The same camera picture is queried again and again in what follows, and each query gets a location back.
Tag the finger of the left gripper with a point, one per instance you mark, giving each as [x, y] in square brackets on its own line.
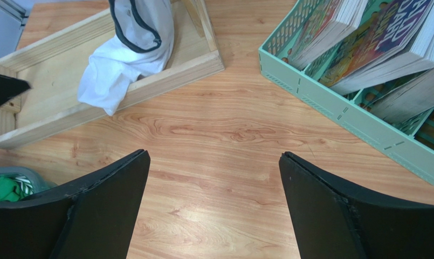
[10, 91]

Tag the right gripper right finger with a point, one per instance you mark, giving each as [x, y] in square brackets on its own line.
[336, 218]

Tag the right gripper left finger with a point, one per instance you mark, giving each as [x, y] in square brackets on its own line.
[92, 216]

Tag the white tank top navy trim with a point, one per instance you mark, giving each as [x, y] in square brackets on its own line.
[142, 45]

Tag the wooden clothes rack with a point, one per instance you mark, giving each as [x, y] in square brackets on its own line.
[54, 65]

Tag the clear plastic laundry basket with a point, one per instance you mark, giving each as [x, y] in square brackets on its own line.
[38, 182]

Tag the red green striped garment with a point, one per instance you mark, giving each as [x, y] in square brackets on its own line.
[25, 183]

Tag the green file organizer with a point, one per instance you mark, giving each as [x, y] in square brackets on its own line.
[410, 144]

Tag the book with colourful cover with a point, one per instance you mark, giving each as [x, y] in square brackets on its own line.
[329, 23]

